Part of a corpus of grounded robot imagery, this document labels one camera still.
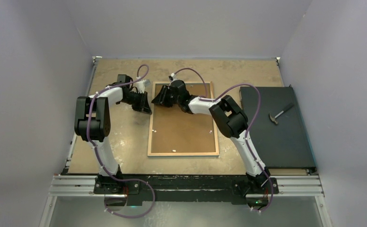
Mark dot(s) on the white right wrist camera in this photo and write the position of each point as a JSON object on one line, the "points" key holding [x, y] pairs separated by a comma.
{"points": [[172, 77]]}

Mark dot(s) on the aluminium front rail frame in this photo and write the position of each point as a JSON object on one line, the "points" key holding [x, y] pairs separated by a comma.
{"points": [[300, 203]]}

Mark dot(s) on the small black hammer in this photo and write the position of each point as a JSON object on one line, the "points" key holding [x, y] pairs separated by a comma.
{"points": [[273, 118]]}

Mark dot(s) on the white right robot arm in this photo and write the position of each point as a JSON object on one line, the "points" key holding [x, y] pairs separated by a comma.
{"points": [[230, 119]]}

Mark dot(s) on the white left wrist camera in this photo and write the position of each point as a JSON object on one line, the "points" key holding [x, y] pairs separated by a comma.
{"points": [[141, 85]]}

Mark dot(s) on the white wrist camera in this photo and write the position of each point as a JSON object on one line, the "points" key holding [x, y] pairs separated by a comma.
{"points": [[172, 77], [141, 85]]}

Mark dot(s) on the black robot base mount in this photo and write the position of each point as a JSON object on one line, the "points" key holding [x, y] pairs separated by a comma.
{"points": [[138, 188]]}

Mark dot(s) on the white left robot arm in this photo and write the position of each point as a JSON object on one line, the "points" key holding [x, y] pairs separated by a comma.
{"points": [[93, 120]]}

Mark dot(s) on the dark green flat box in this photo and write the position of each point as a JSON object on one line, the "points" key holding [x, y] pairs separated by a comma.
{"points": [[285, 145]]}

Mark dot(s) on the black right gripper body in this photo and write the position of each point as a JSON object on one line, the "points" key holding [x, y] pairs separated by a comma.
{"points": [[171, 99]]}

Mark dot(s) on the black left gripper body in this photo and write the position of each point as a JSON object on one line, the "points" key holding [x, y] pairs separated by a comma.
{"points": [[135, 100]]}

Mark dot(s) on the blue wooden picture frame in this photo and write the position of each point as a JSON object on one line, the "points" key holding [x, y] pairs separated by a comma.
{"points": [[150, 141]]}

